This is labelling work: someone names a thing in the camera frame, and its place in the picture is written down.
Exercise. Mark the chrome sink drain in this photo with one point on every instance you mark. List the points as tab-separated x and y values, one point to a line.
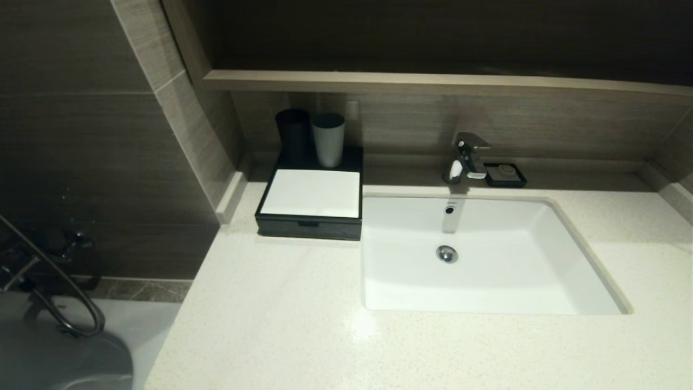
447	254

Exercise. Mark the grey toilet lid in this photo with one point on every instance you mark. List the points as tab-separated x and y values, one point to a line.
59	357

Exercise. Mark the black cup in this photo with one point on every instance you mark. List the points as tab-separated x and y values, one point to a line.
292	135

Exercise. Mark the chrome faucet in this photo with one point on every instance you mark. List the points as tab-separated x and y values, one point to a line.
466	154

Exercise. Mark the black soap dish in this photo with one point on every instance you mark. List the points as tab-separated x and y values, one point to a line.
506	174

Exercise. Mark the dark wall valve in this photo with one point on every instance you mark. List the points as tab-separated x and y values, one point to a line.
67	244

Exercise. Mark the white ribbed pad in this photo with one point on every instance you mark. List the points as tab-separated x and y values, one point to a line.
311	194

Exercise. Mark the wooden wall ledge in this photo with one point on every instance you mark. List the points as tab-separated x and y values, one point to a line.
433	83

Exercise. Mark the grey cup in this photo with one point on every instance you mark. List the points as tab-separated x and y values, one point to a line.
328	141

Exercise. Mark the black amenity box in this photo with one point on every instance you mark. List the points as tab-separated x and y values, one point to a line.
354	162

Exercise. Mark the white sink basin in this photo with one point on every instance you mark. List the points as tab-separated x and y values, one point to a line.
514	271

